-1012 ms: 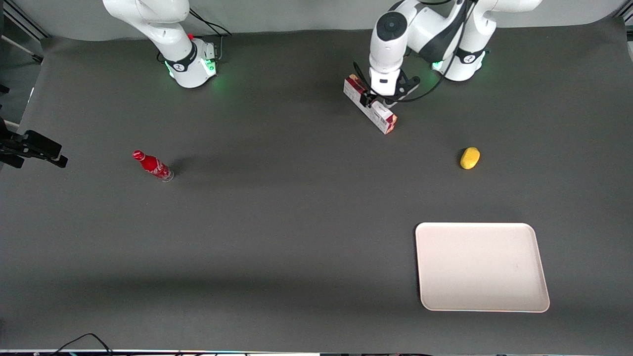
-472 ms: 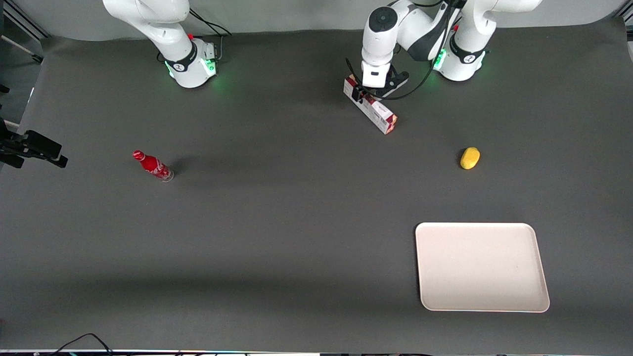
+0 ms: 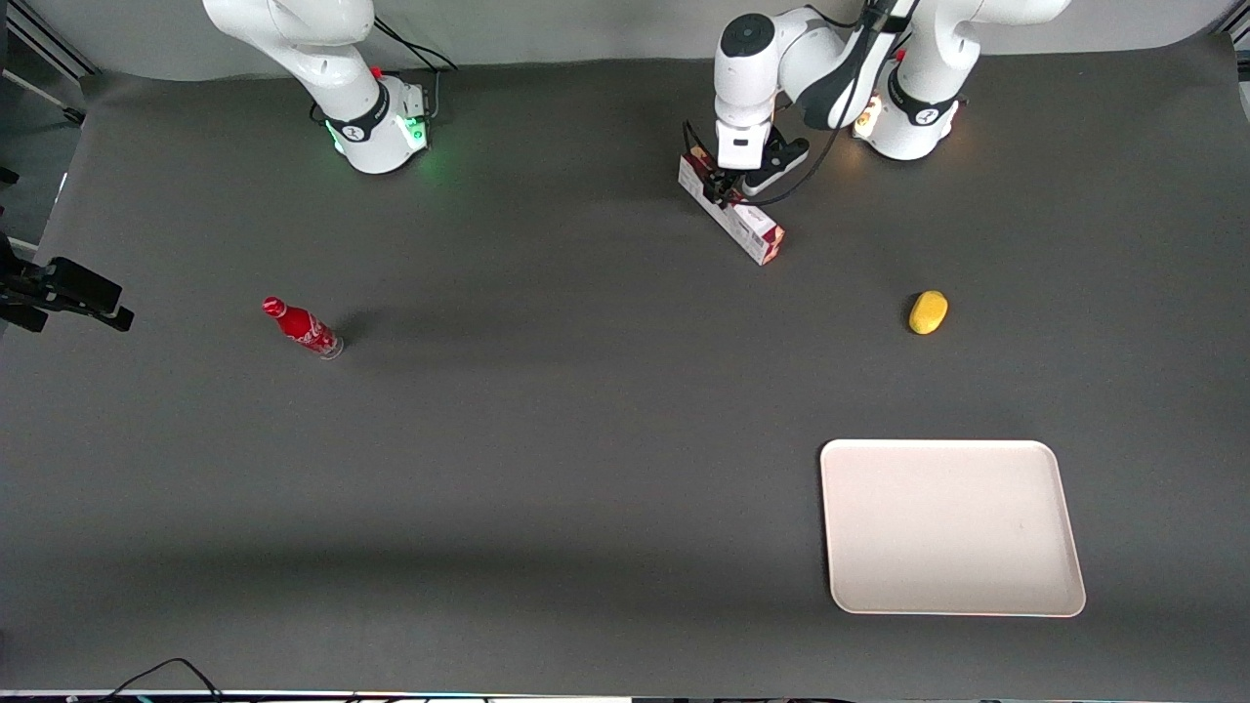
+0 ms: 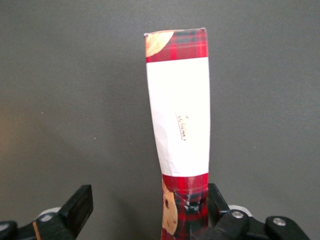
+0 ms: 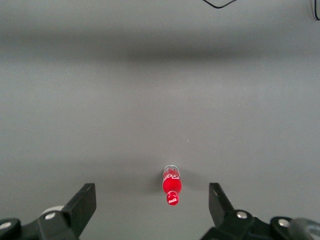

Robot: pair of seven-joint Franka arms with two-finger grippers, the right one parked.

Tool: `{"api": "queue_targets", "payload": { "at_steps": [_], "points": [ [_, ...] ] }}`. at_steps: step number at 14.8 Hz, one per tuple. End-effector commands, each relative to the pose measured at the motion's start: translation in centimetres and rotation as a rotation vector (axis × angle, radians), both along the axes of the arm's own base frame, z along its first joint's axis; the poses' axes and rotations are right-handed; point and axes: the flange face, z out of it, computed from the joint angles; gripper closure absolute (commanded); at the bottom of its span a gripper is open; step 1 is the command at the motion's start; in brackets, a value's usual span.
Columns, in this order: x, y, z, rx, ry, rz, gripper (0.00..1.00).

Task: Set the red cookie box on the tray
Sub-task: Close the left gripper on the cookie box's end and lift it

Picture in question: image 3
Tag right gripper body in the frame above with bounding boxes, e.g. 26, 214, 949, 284
0, 234, 50, 335

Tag red cookie box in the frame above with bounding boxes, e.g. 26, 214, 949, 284
678, 145, 786, 267

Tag white plastic tray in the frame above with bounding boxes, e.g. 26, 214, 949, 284
819, 438, 1088, 618

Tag red cola bottle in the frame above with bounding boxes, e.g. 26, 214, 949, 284
261, 296, 346, 360

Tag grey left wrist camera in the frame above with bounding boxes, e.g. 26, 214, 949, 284
740, 136, 812, 197

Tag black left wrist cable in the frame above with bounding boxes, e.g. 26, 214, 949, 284
747, 0, 919, 208

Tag aluminium frame bar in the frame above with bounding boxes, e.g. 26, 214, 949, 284
0, 0, 101, 81

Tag black right arm base cables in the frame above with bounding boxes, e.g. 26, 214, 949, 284
311, 15, 460, 126

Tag black cable at table edge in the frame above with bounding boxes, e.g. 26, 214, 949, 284
98, 657, 228, 703

